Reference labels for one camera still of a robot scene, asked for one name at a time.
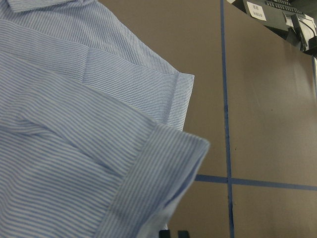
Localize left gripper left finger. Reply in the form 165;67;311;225
158;230;171;238

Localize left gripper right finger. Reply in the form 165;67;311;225
177;230;190;238

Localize light blue striped shirt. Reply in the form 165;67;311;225
0;0;210;238

